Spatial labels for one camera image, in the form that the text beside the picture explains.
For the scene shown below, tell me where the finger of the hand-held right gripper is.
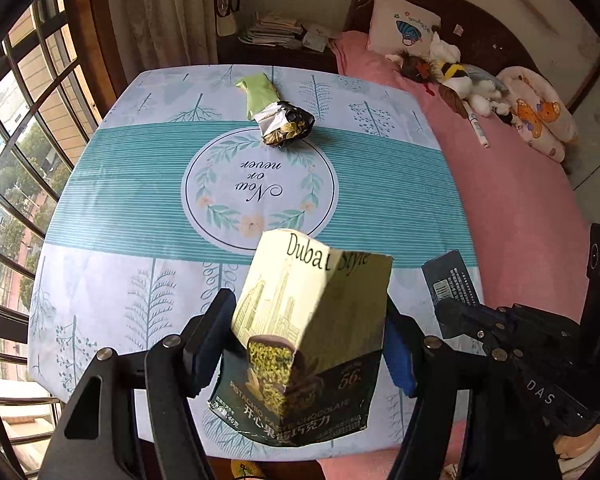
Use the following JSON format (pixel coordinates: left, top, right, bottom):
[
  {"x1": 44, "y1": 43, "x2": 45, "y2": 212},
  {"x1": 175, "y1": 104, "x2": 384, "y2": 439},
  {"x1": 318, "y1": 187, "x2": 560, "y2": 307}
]
[{"x1": 435, "y1": 299, "x2": 519, "y2": 354}]

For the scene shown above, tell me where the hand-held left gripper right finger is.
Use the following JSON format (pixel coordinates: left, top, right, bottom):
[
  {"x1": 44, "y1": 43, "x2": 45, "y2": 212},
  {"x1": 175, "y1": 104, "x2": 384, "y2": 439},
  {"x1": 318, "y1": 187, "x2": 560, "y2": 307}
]
[{"x1": 382, "y1": 299, "x2": 556, "y2": 480}]

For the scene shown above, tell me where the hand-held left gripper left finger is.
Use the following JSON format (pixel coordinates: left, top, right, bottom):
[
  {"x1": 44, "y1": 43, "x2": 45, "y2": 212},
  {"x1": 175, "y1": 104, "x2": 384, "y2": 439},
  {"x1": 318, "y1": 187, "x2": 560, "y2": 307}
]
[{"x1": 40, "y1": 287, "x2": 238, "y2": 480}]

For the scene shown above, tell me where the dark packet with white label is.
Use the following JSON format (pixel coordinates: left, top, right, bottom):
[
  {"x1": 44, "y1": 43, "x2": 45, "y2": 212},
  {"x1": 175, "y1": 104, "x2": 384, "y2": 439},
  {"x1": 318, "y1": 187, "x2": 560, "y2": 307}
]
[{"x1": 421, "y1": 249, "x2": 481, "y2": 311}]

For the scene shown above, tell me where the pale yellow chocolate box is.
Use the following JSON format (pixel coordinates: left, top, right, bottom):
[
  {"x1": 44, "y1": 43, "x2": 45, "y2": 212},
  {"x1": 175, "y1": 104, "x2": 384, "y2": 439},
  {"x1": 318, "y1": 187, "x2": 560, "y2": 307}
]
[{"x1": 207, "y1": 229, "x2": 395, "y2": 448}]

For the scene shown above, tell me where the yellow embroidered slipper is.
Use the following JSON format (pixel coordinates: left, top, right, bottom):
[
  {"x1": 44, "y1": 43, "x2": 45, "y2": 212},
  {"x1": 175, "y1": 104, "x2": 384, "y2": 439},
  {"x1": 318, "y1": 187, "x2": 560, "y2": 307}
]
[{"x1": 230, "y1": 459, "x2": 267, "y2": 480}]

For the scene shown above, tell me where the pink bed sheet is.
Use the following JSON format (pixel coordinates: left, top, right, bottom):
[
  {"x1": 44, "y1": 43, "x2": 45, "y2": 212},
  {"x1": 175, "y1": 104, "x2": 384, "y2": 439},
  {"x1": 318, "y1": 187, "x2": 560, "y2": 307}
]
[{"x1": 330, "y1": 30, "x2": 596, "y2": 326}]

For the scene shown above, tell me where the leaf printed tablecloth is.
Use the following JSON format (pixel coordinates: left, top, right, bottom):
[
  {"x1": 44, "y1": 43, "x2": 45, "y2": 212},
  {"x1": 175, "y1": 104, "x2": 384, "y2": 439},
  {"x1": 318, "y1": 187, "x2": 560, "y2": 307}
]
[{"x1": 27, "y1": 64, "x2": 486, "y2": 457}]

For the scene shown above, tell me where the white marker pen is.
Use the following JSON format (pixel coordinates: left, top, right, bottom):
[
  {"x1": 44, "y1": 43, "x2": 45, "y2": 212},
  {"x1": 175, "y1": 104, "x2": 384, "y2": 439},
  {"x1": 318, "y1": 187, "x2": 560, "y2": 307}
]
[{"x1": 466, "y1": 110, "x2": 491, "y2": 150}]

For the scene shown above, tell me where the pink bear print cushion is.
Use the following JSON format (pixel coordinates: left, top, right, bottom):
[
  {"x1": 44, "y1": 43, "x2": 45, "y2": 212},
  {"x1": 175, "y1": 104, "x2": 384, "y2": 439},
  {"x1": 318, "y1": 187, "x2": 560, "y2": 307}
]
[{"x1": 495, "y1": 66, "x2": 579, "y2": 163}]

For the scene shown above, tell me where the small white plush toy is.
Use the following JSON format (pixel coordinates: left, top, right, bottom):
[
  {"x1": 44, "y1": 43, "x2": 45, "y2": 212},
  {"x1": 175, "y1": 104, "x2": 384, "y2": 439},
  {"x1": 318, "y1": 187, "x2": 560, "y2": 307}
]
[{"x1": 467, "y1": 87, "x2": 511, "y2": 119}]

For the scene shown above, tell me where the crumpled black gold foil wrapper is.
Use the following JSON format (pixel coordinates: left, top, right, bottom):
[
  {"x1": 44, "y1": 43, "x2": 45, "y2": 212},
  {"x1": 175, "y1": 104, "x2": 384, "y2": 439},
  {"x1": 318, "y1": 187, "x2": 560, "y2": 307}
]
[{"x1": 252, "y1": 101, "x2": 316, "y2": 149}]

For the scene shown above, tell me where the grey-blue plush toy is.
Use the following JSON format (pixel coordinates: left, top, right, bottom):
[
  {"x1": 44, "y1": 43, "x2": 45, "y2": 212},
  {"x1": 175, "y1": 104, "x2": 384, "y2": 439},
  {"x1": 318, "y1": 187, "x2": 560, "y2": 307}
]
[{"x1": 462, "y1": 65, "x2": 509, "y2": 96}]

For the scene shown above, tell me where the striped bee plush toy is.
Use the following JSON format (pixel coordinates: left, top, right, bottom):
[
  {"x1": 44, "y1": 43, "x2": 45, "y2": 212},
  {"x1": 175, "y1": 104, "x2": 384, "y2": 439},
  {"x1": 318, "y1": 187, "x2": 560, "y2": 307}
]
[{"x1": 439, "y1": 60, "x2": 473, "y2": 96}]

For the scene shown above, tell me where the brown furry plush toy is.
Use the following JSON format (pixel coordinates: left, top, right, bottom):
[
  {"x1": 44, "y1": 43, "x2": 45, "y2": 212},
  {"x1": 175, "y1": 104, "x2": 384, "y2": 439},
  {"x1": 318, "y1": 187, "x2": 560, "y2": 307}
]
[{"x1": 386, "y1": 50, "x2": 443, "y2": 84}]

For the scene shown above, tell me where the light green wrapper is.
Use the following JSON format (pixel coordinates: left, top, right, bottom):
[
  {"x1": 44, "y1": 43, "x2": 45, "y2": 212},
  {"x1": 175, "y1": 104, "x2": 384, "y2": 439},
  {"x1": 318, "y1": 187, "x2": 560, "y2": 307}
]
[{"x1": 235, "y1": 73, "x2": 280, "y2": 122}]

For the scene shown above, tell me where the window with metal grille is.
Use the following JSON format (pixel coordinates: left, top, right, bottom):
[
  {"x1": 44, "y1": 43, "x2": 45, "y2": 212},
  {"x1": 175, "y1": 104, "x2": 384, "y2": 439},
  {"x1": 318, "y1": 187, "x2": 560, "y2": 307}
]
[{"x1": 0, "y1": 0, "x2": 106, "y2": 480}]

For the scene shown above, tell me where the dark wooden headboard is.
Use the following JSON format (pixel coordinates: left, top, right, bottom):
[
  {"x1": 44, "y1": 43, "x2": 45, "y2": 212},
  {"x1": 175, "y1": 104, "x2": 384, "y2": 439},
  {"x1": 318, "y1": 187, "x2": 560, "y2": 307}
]
[{"x1": 342, "y1": 0, "x2": 600, "y2": 114}]

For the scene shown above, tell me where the dark wooden nightstand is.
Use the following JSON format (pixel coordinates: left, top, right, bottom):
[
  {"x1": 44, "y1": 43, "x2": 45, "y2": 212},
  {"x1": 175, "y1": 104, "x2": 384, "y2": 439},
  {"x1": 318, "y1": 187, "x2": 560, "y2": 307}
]
[{"x1": 215, "y1": 25, "x2": 342, "y2": 74}]

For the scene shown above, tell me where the white pillow with blue print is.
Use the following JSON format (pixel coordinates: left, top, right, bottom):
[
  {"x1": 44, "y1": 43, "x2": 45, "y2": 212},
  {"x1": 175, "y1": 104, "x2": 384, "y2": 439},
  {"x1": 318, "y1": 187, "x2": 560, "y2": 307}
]
[{"x1": 366, "y1": 0, "x2": 442, "y2": 58}]

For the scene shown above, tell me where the white paper packet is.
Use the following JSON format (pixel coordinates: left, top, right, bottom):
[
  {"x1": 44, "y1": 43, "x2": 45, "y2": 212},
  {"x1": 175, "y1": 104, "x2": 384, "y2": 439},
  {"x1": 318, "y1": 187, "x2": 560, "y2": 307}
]
[{"x1": 302, "y1": 24, "x2": 339, "y2": 53}]

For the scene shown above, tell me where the stack of books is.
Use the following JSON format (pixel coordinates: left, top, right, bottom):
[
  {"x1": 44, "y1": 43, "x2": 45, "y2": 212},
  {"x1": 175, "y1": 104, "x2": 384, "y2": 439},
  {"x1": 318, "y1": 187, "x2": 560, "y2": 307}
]
[{"x1": 245, "y1": 11, "x2": 306, "y2": 50}]

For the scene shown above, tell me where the pale patterned curtain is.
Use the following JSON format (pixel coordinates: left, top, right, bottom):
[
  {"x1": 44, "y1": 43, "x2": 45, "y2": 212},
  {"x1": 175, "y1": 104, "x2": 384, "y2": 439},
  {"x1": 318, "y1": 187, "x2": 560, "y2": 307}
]
[{"x1": 87, "y1": 0, "x2": 221, "y2": 69}]

